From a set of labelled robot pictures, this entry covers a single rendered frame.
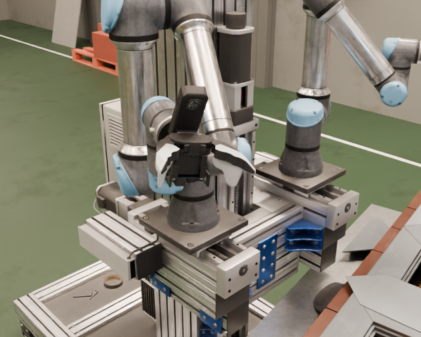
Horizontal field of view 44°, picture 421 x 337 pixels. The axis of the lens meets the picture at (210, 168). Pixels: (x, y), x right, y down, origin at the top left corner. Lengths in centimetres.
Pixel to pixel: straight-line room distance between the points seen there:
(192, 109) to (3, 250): 271
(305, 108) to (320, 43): 22
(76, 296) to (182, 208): 129
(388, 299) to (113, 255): 78
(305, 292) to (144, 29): 104
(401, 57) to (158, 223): 91
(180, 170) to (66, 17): 870
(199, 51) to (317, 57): 69
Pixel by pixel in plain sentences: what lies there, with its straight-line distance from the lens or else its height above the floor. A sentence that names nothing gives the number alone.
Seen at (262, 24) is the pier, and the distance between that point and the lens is 646.
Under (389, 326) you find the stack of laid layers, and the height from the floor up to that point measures 85.
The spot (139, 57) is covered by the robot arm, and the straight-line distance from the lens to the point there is 124.
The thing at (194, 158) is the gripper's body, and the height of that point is 144.
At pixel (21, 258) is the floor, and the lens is 335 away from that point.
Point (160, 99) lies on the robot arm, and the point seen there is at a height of 148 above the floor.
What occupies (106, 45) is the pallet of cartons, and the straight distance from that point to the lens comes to 737.
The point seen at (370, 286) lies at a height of 85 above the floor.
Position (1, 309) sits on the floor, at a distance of 299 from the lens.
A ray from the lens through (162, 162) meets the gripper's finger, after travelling 77.
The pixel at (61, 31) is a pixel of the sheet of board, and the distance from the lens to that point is 960.
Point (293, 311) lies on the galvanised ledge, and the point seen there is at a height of 68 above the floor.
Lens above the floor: 178
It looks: 24 degrees down
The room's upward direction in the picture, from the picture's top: straight up
